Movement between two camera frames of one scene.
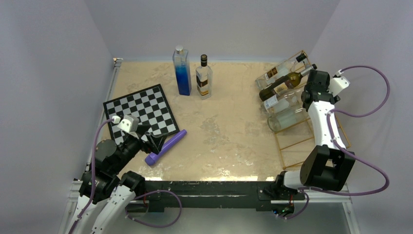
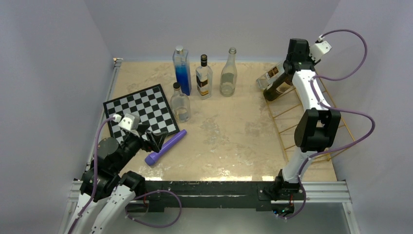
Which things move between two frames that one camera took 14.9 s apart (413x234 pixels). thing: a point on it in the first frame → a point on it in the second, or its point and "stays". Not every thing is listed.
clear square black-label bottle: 204,79 stays
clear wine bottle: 286,118 → 228,76
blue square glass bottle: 182,68 stays
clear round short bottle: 289,103 → 180,104
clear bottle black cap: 281,69 stays
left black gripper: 155,144 stays
